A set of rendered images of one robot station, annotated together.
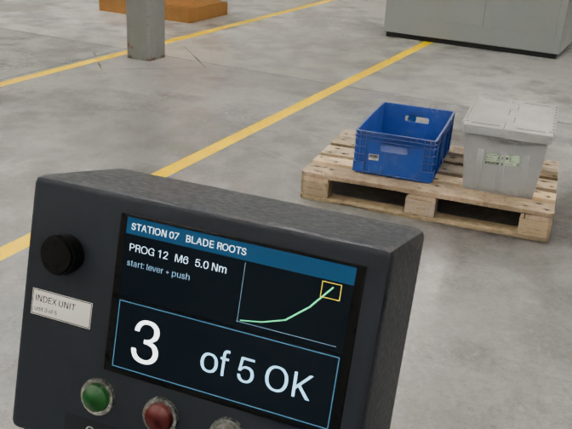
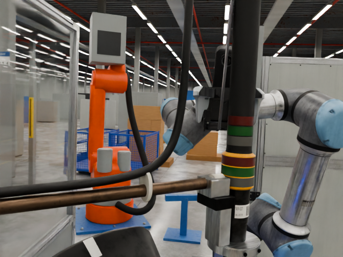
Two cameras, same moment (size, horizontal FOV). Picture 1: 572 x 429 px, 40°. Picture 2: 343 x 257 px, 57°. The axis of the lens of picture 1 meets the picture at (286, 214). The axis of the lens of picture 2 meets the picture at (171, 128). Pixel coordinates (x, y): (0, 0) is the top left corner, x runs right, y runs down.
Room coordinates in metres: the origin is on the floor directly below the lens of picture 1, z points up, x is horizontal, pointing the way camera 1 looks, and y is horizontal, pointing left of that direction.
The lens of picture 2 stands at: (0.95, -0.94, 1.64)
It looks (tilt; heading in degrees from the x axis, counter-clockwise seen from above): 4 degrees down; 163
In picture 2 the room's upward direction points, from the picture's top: 2 degrees clockwise
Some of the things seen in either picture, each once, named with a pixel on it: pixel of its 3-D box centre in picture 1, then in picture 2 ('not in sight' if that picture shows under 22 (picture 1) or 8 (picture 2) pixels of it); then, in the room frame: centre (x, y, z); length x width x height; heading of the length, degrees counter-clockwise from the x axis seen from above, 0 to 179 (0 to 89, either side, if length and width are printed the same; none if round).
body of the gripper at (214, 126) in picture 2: not in sight; (221, 108); (0.38, -0.67, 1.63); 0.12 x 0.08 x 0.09; 158
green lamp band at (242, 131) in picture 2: not in sight; (240, 130); (0.58, -0.74, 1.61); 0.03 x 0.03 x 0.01
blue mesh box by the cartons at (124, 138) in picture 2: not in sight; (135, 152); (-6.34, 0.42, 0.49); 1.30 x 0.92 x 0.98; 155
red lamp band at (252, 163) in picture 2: not in sight; (238, 159); (0.58, -0.74, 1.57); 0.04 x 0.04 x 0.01
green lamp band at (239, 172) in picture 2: not in sight; (237, 169); (0.58, -0.74, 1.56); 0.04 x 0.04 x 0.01
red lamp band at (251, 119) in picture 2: not in sight; (240, 120); (0.58, -0.74, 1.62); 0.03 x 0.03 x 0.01
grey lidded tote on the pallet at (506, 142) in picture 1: (507, 145); not in sight; (3.69, -1.07, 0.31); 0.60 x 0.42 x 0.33; 161
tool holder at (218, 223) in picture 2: not in sight; (229, 211); (0.58, -0.75, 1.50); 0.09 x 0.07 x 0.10; 104
